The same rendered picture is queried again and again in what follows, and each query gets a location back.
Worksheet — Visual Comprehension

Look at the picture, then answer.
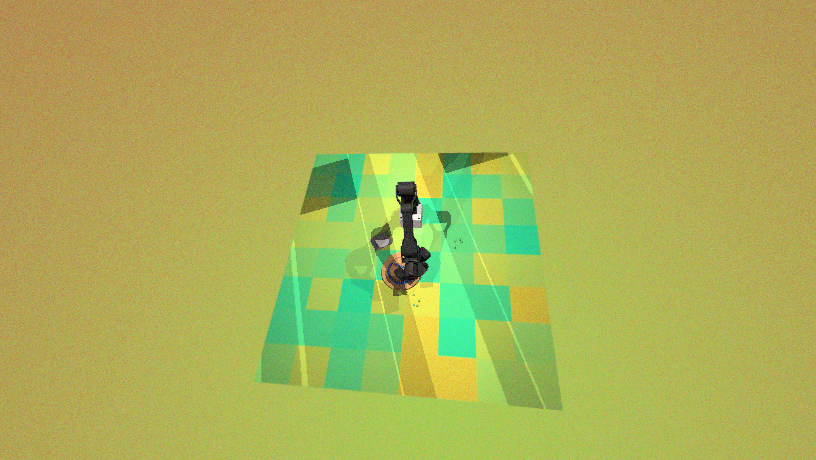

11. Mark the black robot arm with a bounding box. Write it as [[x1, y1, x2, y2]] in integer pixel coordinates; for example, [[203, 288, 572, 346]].
[[396, 181, 429, 280]]

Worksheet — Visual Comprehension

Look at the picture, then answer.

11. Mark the tan round bead board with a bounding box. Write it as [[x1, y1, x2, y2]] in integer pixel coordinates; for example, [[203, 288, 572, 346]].
[[382, 252, 420, 291]]

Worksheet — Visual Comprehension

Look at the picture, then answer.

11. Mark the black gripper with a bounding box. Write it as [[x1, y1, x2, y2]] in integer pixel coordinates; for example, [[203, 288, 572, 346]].
[[394, 247, 431, 281]]

